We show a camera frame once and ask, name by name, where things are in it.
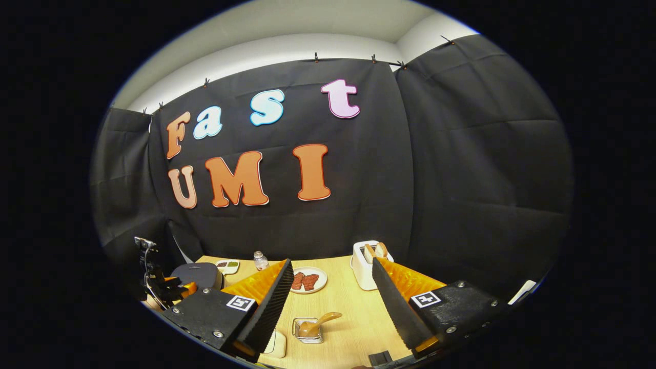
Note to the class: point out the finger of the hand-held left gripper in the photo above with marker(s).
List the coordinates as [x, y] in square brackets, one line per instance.
[188, 288]

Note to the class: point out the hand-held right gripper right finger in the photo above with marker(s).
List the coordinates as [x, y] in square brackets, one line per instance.
[400, 312]

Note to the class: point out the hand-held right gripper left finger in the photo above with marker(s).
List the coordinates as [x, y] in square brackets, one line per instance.
[269, 312]

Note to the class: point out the black rice cooker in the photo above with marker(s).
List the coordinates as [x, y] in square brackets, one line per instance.
[202, 274]

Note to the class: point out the wooden spoon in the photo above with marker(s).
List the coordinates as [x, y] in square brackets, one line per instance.
[328, 318]

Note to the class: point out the cream square tray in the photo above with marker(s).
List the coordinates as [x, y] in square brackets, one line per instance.
[278, 346]

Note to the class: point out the red meat slice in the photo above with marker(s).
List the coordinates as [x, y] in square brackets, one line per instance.
[297, 281]
[310, 282]

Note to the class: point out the white divided sauce dish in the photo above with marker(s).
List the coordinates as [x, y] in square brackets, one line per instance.
[228, 265]

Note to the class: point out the small black block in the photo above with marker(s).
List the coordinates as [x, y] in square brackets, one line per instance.
[380, 357]

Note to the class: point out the small clear drink bottle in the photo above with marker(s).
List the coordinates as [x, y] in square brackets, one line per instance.
[261, 263]

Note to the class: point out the white toaster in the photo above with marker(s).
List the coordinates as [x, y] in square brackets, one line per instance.
[361, 269]

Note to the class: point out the white round plate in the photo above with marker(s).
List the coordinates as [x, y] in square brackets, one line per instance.
[321, 277]

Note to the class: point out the toast slice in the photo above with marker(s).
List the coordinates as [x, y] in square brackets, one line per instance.
[368, 251]
[381, 249]

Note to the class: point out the white panel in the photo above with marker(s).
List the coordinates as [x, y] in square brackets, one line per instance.
[524, 291]

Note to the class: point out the black backdrop cloth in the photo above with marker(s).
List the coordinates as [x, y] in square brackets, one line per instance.
[435, 179]

